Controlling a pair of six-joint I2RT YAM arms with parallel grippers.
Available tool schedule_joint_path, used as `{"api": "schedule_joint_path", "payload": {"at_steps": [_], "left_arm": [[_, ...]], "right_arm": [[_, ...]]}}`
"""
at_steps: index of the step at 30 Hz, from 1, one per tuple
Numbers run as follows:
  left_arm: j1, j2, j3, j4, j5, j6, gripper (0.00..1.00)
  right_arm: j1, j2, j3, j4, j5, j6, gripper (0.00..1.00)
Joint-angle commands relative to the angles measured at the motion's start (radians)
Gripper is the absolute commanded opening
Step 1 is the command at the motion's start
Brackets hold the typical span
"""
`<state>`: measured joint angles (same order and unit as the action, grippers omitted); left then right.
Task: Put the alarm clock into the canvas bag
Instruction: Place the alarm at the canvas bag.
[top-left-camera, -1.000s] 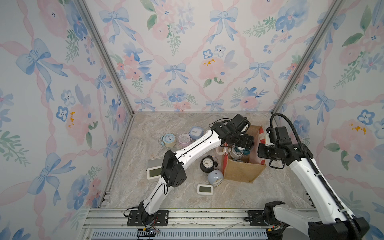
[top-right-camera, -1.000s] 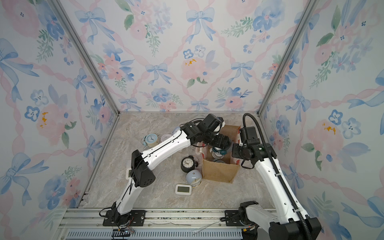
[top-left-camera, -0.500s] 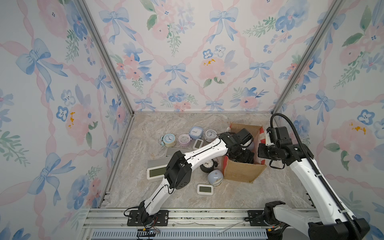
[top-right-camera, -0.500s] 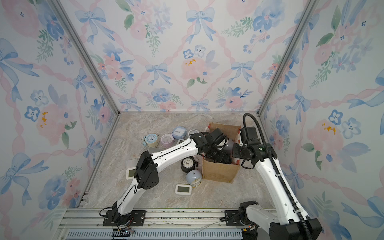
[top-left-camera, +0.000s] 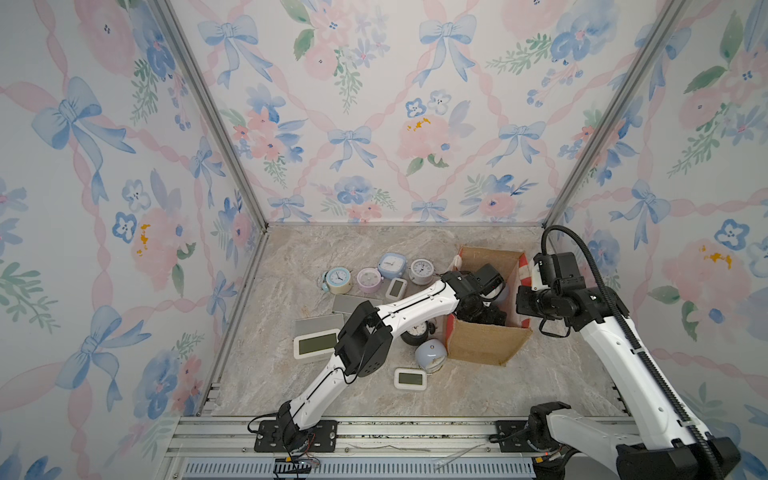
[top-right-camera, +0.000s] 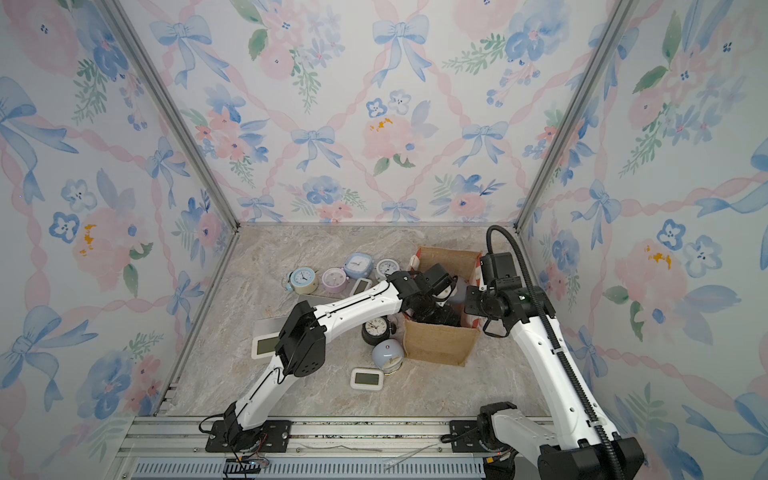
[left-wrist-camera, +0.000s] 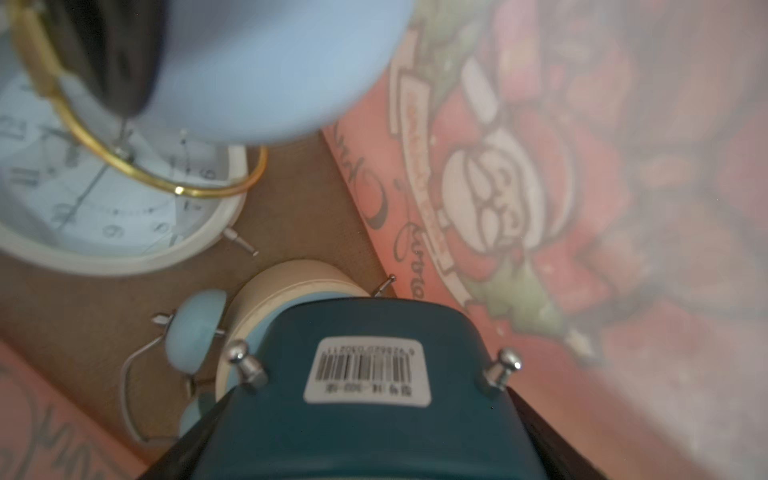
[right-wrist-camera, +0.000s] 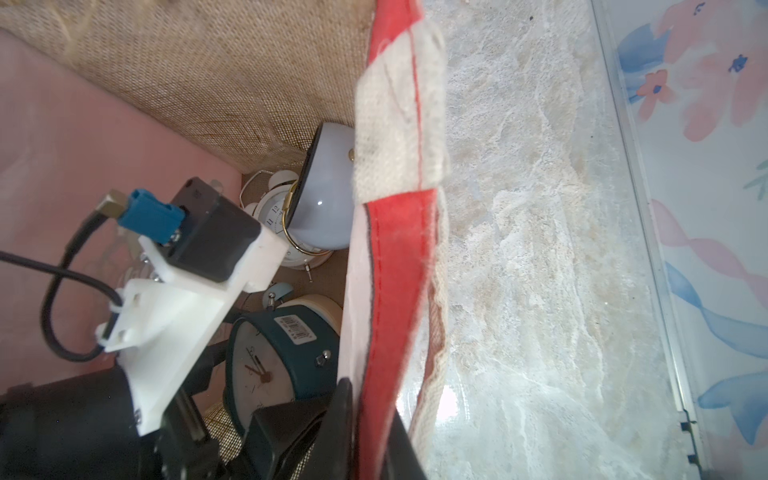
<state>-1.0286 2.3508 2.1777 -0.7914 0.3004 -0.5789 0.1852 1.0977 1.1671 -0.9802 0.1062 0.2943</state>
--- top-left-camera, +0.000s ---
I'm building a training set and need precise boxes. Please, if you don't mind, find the white large digital clock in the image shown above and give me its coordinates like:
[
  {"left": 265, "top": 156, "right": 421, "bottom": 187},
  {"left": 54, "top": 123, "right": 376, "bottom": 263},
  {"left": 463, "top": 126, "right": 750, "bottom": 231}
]
[{"left": 293, "top": 328, "right": 340, "bottom": 362}]

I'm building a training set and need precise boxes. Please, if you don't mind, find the black twin-bell alarm clock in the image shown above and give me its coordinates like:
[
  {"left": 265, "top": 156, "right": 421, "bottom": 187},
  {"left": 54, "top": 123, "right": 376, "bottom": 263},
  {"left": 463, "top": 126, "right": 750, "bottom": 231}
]
[{"left": 401, "top": 321, "right": 436, "bottom": 347}]

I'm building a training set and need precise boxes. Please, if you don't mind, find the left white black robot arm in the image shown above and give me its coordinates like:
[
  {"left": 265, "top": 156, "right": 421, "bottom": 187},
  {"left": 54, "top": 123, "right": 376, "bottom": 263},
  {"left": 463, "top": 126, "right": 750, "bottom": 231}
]
[{"left": 276, "top": 264, "right": 506, "bottom": 453}]

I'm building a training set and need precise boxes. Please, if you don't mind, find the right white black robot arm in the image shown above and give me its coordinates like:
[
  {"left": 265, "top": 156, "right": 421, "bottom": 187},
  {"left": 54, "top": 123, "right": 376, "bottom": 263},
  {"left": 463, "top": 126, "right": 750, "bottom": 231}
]
[{"left": 516, "top": 253, "right": 742, "bottom": 479}]

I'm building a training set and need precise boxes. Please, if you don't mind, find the white round alarm clock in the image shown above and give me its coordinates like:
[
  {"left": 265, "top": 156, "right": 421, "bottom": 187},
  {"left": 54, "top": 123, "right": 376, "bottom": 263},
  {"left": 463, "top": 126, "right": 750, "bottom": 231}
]
[{"left": 409, "top": 258, "right": 435, "bottom": 286}]

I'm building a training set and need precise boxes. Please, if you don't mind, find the blue dome alarm clock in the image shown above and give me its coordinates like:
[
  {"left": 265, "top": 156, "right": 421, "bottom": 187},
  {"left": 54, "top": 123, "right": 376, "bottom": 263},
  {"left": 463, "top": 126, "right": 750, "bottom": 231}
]
[{"left": 415, "top": 339, "right": 448, "bottom": 374}]

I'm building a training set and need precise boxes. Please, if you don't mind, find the small white digital clock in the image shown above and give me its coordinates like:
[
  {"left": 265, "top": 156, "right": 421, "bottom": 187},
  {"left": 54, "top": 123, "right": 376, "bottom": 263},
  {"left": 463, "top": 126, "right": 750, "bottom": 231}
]
[{"left": 385, "top": 278, "right": 408, "bottom": 302}]

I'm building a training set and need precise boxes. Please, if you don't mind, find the blue square alarm clock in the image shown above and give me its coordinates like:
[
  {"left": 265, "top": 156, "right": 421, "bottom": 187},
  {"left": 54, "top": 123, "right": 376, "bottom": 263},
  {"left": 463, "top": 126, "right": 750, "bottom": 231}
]
[{"left": 377, "top": 252, "right": 407, "bottom": 279}]

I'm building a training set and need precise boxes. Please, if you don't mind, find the pink round alarm clock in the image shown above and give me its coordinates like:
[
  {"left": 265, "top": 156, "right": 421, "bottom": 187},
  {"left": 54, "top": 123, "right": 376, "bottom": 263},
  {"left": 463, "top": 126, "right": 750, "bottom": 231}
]
[{"left": 356, "top": 267, "right": 383, "bottom": 294}]

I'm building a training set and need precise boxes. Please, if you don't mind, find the white digital clock front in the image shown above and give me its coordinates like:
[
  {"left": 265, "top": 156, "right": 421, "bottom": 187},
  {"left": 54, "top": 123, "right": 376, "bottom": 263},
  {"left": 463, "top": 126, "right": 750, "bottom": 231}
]
[{"left": 394, "top": 367, "right": 427, "bottom": 391}]

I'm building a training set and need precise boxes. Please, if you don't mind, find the grey flat mirror clock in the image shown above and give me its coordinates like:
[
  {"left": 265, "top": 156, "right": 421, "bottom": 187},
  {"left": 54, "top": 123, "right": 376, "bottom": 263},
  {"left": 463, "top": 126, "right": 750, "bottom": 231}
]
[{"left": 331, "top": 294, "right": 383, "bottom": 315}]

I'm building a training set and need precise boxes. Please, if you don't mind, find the blue twin-bell clock beige base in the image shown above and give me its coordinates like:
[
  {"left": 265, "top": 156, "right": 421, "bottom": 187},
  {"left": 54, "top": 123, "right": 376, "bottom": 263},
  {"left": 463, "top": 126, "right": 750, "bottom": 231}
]
[{"left": 320, "top": 266, "right": 353, "bottom": 295}]

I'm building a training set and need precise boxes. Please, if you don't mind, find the grey flat panel clock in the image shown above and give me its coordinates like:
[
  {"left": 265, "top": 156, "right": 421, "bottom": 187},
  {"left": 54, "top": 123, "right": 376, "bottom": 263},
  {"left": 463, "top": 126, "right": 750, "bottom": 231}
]
[{"left": 293, "top": 314, "right": 345, "bottom": 337}]

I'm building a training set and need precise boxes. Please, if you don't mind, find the black corrugated cable conduit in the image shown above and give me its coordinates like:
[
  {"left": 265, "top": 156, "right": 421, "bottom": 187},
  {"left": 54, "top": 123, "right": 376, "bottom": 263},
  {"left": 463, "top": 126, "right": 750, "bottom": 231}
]
[{"left": 541, "top": 224, "right": 724, "bottom": 480}]

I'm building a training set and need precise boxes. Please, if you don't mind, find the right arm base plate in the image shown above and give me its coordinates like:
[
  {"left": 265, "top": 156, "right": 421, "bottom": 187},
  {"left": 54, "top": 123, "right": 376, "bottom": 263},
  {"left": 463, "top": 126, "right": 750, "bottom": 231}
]
[{"left": 488, "top": 420, "right": 574, "bottom": 456}]

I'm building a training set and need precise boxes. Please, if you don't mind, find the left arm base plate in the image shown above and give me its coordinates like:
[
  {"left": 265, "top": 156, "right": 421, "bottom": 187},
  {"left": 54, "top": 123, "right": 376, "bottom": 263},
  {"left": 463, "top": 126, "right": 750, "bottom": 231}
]
[{"left": 253, "top": 420, "right": 339, "bottom": 455}]

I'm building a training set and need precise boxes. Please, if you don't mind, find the aluminium front rail frame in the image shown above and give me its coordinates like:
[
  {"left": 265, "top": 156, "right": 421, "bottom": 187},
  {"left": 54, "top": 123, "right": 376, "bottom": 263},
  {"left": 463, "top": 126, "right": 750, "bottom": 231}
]
[{"left": 157, "top": 413, "right": 676, "bottom": 480}]

